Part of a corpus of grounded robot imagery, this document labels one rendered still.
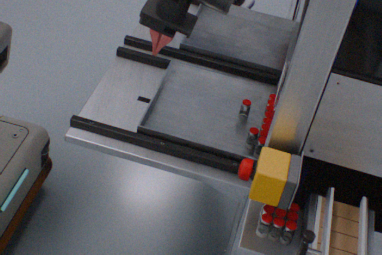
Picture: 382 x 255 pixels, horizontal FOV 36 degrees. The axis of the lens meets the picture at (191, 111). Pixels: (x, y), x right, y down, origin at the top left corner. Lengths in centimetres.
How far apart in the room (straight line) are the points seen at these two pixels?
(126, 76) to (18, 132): 81
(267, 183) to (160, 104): 41
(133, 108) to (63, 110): 136
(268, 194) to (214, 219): 126
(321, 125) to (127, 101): 48
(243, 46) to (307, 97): 60
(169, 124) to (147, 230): 98
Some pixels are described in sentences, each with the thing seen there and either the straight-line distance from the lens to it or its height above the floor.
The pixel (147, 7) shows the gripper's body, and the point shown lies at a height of 116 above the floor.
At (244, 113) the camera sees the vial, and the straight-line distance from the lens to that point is 134.
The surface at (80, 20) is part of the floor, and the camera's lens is 327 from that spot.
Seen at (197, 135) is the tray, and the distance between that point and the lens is 129.
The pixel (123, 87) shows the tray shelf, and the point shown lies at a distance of 139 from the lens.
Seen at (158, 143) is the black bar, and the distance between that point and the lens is 123.
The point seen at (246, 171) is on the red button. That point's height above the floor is 101.
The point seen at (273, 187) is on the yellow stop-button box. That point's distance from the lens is 105.
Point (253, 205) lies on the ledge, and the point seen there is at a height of 88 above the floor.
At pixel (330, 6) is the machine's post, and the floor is 132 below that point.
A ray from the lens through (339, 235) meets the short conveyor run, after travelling 112.
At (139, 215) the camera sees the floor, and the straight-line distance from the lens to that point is 227.
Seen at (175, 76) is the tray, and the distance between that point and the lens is 144.
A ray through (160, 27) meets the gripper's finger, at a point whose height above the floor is 114.
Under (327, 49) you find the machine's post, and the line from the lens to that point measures 98.
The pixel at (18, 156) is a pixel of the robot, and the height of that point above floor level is 28.
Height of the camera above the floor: 174
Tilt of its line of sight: 39 degrees down
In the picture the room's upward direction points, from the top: 11 degrees clockwise
